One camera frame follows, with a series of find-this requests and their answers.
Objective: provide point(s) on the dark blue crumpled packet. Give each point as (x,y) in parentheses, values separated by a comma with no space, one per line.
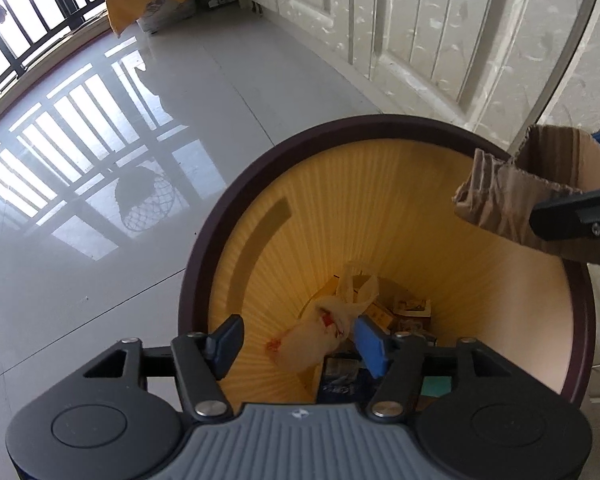
(340,375)

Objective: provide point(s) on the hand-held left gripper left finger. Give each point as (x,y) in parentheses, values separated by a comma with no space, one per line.
(225,345)

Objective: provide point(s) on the yellow trash bin dark rim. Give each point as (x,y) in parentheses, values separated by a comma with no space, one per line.
(380,200)

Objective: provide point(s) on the black window railing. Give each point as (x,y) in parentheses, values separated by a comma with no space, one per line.
(45,15)

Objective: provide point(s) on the beige plastic bag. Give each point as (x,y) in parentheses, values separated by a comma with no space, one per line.
(310,335)

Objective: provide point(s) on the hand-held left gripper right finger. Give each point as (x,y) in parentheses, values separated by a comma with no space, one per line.
(370,347)

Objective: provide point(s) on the teal packet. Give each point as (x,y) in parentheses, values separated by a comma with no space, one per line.
(435,386)

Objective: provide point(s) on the printed paper scrap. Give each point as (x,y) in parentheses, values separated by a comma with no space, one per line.
(411,306)

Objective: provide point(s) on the white printed bag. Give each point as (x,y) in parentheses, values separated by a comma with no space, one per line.
(167,12)

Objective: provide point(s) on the torn brown cardboard piece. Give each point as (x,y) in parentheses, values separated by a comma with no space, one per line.
(505,195)

